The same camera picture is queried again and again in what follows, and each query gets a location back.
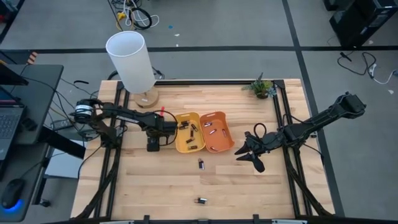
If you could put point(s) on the orange plastic bin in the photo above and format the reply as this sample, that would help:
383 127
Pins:
220 143

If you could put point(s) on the black aluminium table frame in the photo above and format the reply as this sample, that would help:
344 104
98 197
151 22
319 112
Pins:
217 82

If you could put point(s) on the black caster wheel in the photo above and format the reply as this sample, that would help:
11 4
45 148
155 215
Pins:
44 203

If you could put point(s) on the black machine box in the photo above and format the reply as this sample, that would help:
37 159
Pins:
357 25

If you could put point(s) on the black desk foot bar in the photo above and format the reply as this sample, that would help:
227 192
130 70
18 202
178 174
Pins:
62 143

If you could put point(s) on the black computer mouse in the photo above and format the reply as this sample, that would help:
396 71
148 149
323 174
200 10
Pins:
12 191

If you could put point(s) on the white flat board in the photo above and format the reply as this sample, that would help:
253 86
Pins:
62 165

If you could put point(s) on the black copper Duracell battery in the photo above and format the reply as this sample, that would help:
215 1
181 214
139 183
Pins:
200 162
190 140
183 127
192 147
184 122
201 201
195 127
191 134

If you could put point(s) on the small potted succulent plant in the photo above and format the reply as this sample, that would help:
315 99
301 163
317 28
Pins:
262 88

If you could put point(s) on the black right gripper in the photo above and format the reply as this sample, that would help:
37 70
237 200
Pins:
267 141

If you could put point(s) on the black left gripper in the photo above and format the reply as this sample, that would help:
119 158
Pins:
155 129

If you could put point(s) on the black side desk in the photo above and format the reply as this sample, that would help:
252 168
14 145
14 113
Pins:
40 93

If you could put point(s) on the yellow plastic bin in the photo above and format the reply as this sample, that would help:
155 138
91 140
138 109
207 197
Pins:
181 146

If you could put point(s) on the grey laptop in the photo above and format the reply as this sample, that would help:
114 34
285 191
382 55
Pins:
9 124

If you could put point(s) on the small black desk device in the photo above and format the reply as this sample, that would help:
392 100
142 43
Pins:
29 124

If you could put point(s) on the black power brick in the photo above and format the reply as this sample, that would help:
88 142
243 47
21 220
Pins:
62 124

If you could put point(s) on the black monitor edge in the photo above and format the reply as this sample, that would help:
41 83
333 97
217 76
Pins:
9 77

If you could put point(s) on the white shade wooden lamp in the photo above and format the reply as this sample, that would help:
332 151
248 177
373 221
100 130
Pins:
133 68

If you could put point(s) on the orange black striped block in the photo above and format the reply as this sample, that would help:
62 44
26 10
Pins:
32 58

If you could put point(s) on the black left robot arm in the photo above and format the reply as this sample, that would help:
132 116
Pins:
130 116

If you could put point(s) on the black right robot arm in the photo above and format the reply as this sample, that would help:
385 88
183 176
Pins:
326 116

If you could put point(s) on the red tape strip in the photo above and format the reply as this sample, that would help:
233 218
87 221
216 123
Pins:
162 111

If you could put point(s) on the small silver battery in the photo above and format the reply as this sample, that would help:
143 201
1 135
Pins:
202 166
214 149
212 131
207 124
224 132

